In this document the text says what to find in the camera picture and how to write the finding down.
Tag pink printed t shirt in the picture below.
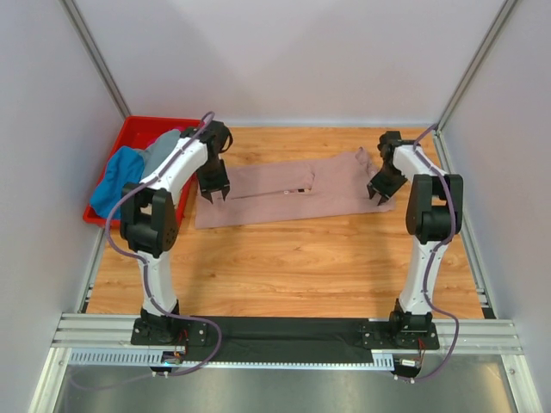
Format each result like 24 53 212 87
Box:
195 147 395 229

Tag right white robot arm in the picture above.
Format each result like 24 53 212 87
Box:
360 131 463 349

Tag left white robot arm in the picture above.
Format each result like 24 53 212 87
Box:
120 120 233 347

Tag grey-blue t shirt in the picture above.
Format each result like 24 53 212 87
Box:
140 129 181 179

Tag blue t shirt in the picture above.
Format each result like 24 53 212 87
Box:
90 146 145 219

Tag red plastic bin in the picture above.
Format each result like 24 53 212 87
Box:
83 116 199 227

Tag right frame post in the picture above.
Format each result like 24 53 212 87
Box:
433 0 523 131

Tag frame post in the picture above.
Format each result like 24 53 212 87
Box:
59 0 132 118
433 0 523 131

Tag aluminium mounting rail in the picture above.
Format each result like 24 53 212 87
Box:
53 314 524 372

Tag left frame post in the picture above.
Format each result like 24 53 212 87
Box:
59 0 132 118

